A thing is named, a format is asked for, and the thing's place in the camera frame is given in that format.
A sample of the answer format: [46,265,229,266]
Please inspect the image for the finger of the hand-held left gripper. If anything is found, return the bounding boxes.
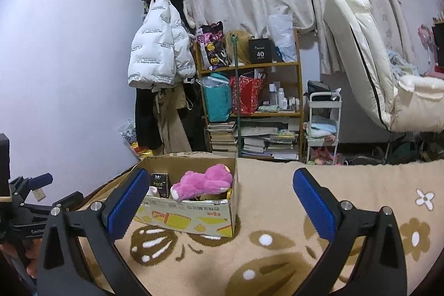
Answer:
[10,174,53,204]
[22,191,84,217]

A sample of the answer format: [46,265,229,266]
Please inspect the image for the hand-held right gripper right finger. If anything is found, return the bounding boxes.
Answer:
[292,168,407,296]

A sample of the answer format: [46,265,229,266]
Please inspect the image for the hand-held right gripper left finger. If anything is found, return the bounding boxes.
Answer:
[36,167,153,296]

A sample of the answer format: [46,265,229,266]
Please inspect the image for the small black printed box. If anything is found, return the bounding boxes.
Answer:
[150,172,170,198]

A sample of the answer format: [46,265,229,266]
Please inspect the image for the pink plush toy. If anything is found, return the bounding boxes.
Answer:
[170,163,233,202]

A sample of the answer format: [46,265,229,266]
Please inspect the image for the yellow plush toy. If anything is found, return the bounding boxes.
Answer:
[199,188,233,203]

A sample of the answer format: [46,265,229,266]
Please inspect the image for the pink soft toys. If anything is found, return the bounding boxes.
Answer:
[310,145,339,165]

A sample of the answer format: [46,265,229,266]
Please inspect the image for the person's left hand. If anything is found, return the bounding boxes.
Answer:
[0,240,39,279]

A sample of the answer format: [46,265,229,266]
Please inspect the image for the beige floral blanket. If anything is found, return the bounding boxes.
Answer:
[78,152,444,296]

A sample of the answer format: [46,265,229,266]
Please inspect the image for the plastic snack bag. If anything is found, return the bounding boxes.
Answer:
[118,121,153,158]

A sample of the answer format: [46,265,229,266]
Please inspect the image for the light blue towel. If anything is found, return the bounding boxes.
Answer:
[307,119,338,139]

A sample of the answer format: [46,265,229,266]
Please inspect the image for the black hanging garment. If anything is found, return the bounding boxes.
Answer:
[135,86,163,151]

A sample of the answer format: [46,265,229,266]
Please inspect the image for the khaki coat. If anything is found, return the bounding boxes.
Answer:
[153,86,193,155]

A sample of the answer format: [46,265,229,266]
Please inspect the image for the cluster of toiletry bottles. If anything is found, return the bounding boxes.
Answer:
[268,82,302,112]

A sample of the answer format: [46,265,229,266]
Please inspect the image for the white trolley cart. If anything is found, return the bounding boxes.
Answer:
[305,91,342,165]

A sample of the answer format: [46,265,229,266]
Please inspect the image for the stack of books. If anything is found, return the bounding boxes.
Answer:
[207,119,301,161]

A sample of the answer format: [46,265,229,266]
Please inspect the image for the black bag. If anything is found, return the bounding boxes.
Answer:
[307,80,332,96]

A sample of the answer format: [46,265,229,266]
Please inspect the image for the red patterned bag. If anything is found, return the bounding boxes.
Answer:
[229,74,266,115]

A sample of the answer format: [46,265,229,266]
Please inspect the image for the green pole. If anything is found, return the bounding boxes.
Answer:
[233,34,242,158]

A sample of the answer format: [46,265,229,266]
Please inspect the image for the teal bag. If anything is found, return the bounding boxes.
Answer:
[201,72,233,123]

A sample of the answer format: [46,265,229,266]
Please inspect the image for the wooden shelf unit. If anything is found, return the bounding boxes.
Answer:
[194,29,304,161]

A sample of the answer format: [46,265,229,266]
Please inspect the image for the white puffer jacket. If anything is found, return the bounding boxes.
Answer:
[128,0,196,88]

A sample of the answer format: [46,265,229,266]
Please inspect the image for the black cardboard box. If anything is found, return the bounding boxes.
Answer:
[248,37,273,64]

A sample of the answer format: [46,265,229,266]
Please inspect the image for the light blue clothes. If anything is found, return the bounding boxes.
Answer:
[387,50,422,78]

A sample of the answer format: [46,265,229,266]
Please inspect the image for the white padded recliner chair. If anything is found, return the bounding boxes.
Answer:
[323,0,444,133]

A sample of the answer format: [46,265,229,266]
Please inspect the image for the blonde wig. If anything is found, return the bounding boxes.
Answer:
[222,31,254,66]

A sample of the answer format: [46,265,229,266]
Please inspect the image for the white plastic bag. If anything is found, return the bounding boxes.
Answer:
[267,14,299,62]

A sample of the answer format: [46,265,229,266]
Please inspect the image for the dark cartoon printed bag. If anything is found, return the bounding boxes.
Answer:
[196,21,228,71]

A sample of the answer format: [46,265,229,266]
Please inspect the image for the pink desk fan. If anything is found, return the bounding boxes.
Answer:
[418,24,436,66]

